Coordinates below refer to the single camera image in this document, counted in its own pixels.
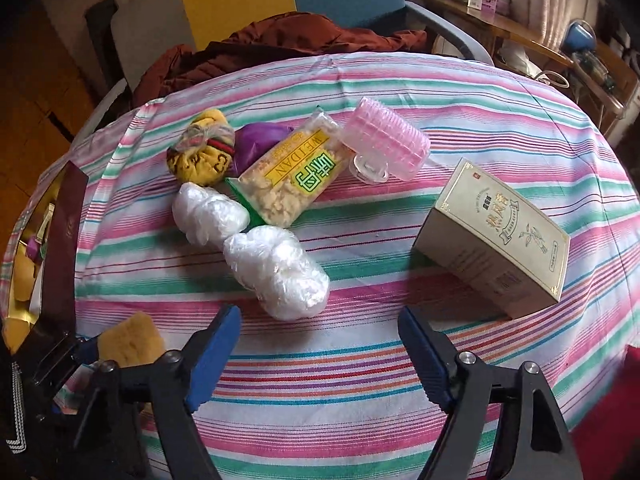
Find yellow sponge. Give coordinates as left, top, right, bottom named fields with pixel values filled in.
left=13, top=252, right=37, bottom=302
left=98, top=312, right=166, bottom=367

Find white plastic bag bundle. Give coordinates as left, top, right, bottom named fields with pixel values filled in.
left=171, top=182, right=250, bottom=247

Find beige medicine box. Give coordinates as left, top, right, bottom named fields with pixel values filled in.
left=413, top=158, right=570, bottom=318

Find yellow patterned cloth ball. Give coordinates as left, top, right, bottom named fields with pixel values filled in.
left=166, top=108, right=235, bottom=186

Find yellow green snack packet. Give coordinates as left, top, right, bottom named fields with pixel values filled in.
left=229, top=108, right=352, bottom=228

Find purple plastic bag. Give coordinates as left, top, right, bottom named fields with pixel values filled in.
left=229, top=122, right=293, bottom=177

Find pink hair roller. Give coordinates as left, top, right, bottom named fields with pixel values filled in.
left=338, top=98, right=431, bottom=184

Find red pillow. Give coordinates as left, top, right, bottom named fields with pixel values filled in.
left=572, top=346, right=640, bottom=480

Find gold box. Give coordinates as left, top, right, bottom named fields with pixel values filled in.
left=1, top=162, right=88, bottom=354

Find striped bed sheet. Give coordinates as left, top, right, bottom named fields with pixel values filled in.
left=66, top=53, right=639, bottom=479

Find wooden wardrobe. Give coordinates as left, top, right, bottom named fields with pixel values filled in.
left=1, top=0, right=96, bottom=247

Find wooden desk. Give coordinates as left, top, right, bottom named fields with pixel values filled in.
left=422, top=0, right=639, bottom=145

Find rust red jacket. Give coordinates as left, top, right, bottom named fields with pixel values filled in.
left=131, top=12, right=433, bottom=107

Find grey yellow blue chair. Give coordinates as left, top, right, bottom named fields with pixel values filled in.
left=42, top=0, right=492, bottom=105

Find blue jug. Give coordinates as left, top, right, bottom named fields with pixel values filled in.
left=561, top=20, right=597, bottom=54

